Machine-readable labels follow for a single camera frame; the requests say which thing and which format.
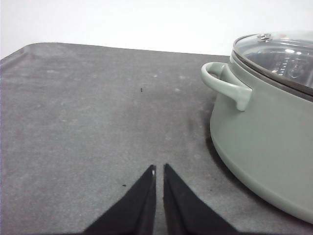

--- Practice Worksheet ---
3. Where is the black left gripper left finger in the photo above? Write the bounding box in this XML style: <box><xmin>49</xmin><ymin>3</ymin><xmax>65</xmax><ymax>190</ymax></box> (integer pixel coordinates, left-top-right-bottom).
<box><xmin>82</xmin><ymin>164</ymin><xmax>157</xmax><ymax>235</ymax></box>

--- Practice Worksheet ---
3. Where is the green electric steamer pot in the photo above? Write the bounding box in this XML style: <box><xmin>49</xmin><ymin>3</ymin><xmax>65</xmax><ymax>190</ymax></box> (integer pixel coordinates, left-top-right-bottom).
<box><xmin>201</xmin><ymin>51</ymin><xmax>313</xmax><ymax>224</ymax></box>

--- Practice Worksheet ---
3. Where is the grey table mat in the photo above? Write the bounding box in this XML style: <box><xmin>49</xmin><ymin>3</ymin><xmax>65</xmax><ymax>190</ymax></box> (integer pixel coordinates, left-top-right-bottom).
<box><xmin>0</xmin><ymin>44</ymin><xmax>313</xmax><ymax>235</ymax></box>

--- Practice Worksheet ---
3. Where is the glass lid with green knob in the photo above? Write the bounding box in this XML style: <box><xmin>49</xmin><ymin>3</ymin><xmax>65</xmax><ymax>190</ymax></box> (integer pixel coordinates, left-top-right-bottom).
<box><xmin>232</xmin><ymin>31</ymin><xmax>313</xmax><ymax>96</ymax></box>

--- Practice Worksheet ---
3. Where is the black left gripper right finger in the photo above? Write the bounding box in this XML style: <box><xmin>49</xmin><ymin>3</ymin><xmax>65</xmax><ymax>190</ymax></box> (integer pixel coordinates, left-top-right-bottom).
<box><xmin>163</xmin><ymin>164</ymin><xmax>241</xmax><ymax>235</ymax></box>

